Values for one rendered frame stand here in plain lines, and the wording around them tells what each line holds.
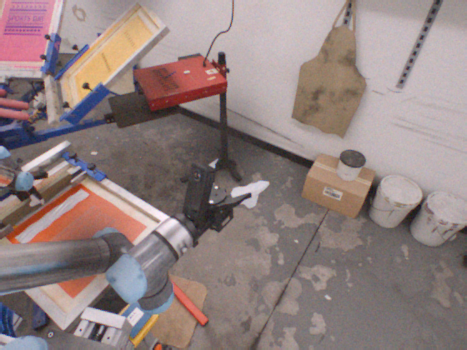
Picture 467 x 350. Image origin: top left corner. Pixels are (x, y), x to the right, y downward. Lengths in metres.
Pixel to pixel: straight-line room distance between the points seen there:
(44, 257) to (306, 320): 1.94
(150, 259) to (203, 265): 1.88
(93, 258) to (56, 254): 0.07
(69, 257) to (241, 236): 2.02
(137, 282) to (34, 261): 0.16
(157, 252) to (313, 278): 1.97
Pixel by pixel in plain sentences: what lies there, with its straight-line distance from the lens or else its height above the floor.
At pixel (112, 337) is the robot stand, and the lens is 1.04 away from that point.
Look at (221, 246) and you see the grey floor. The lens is 2.48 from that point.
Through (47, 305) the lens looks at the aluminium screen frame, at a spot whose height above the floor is 0.99.
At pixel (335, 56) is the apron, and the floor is 1.19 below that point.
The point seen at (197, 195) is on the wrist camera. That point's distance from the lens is 0.57.
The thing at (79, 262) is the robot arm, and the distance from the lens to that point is 0.63.
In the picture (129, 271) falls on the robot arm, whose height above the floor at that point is 1.69.
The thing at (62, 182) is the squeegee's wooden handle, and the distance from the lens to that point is 1.75.
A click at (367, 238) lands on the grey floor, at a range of 2.76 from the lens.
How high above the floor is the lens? 2.16
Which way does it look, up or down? 46 degrees down
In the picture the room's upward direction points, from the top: straight up
